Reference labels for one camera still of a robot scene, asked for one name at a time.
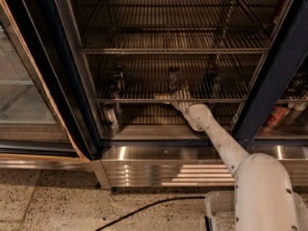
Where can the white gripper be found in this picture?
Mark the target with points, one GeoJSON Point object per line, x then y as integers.
{"type": "Point", "coordinates": [181, 105]}

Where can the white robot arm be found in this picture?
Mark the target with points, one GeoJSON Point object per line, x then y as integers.
{"type": "Point", "coordinates": [264, 199]}

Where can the dark can left shelf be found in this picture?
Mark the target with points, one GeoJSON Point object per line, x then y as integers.
{"type": "Point", "coordinates": [118, 79]}

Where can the dark can shelf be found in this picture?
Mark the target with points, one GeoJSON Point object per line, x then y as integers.
{"type": "Point", "coordinates": [211, 82]}
{"type": "Point", "coordinates": [118, 79]}

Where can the dark can right shelf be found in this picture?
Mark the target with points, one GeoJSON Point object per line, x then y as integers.
{"type": "Point", "coordinates": [211, 82]}

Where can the silver can fridge floor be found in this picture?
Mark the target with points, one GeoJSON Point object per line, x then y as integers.
{"type": "Point", "coordinates": [110, 114]}

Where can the stainless steel fridge base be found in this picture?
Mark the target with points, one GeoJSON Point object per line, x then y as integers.
{"type": "Point", "coordinates": [157, 166]}

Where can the red can right compartment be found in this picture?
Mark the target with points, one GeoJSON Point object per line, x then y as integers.
{"type": "Point", "coordinates": [274, 117]}

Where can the open glass fridge door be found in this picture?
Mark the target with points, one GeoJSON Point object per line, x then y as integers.
{"type": "Point", "coordinates": [43, 105]}

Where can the grey can right compartment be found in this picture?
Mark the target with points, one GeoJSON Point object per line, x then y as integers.
{"type": "Point", "coordinates": [295, 113]}

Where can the clear plastic bin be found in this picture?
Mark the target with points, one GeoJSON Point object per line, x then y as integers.
{"type": "Point", "coordinates": [220, 215]}

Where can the lower wire fridge shelf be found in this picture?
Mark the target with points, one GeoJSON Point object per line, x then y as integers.
{"type": "Point", "coordinates": [145, 75]}

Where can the wire fridge shelf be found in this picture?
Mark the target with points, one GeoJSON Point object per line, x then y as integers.
{"type": "Point", "coordinates": [145, 75]}
{"type": "Point", "coordinates": [179, 27]}

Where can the upper wire fridge shelf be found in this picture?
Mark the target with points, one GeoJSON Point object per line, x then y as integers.
{"type": "Point", "coordinates": [179, 27]}

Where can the dark blue fridge door frame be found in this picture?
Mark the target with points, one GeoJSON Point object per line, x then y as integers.
{"type": "Point", "coordinates": [289, 50]}

